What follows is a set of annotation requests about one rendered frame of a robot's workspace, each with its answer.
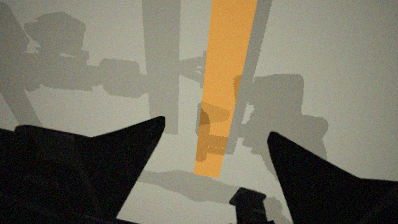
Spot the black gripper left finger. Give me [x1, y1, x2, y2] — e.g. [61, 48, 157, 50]
[15, 116, 165, 218]

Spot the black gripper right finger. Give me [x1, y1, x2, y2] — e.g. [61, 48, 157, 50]
[267, 132, 398, 224]

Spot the orange bar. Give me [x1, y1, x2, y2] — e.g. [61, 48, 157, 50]
[194, 0, 257, 178]

